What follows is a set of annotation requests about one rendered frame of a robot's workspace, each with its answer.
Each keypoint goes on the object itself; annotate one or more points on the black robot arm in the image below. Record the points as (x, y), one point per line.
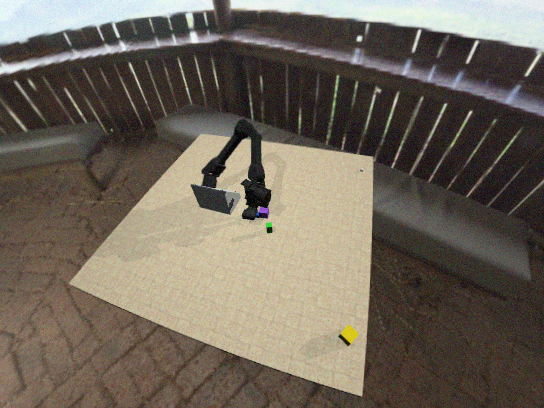
(256, 173)

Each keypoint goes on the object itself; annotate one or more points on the purple block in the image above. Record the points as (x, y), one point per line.
(264, 212)

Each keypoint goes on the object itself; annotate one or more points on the yellow block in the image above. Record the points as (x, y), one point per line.
(348, 335)

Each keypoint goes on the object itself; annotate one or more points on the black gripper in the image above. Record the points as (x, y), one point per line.
(250, 212)

